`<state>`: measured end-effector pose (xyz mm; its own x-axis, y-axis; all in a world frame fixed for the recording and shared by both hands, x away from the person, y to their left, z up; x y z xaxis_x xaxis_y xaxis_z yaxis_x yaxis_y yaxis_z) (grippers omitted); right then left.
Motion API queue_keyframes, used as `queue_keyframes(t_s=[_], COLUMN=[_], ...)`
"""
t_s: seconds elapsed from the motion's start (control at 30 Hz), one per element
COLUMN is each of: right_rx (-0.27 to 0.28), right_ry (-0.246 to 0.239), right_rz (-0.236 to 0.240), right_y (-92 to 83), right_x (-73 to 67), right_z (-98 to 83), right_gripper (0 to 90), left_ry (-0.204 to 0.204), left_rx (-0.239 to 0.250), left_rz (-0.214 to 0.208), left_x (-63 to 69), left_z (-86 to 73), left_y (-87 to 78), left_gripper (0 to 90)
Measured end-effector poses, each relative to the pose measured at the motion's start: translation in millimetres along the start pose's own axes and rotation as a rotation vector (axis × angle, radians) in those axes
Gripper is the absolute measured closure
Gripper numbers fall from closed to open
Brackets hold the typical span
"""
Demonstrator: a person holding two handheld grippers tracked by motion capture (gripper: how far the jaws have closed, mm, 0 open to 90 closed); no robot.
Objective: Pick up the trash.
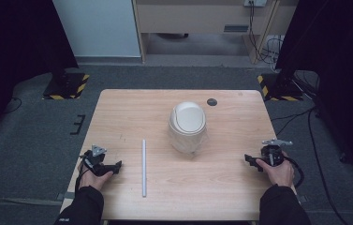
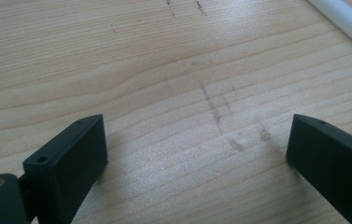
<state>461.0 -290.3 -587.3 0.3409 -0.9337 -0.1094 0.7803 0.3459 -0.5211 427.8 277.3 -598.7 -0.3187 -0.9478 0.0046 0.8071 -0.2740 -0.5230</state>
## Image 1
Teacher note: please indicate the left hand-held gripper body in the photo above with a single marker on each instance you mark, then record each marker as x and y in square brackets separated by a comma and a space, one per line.
[95, 158]

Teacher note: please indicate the beige wooden cabinet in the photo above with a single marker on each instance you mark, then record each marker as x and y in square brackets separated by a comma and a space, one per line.
[208, 25]

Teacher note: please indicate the black stand base striped edge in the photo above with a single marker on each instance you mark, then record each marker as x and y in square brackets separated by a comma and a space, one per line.
[66, 86]
[279, 87]

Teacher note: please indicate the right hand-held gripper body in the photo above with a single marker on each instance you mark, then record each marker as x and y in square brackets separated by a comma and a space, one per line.
[272, 152]

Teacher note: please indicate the person's left hand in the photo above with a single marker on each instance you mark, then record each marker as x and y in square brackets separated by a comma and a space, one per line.
[92, 178]

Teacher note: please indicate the person's right hand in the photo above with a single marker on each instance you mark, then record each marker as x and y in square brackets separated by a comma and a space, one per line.
[276, 171]

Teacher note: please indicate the black curtain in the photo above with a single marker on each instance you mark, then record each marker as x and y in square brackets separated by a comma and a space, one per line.
[15, 56]
[336, 78]

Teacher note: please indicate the black round table grommet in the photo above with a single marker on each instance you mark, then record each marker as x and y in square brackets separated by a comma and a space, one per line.
[212, 102]

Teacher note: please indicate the white swing-lid trash can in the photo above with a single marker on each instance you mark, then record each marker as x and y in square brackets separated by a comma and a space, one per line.
[187, 126]

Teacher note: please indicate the white straw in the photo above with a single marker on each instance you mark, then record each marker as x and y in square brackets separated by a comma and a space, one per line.
[144, 168]

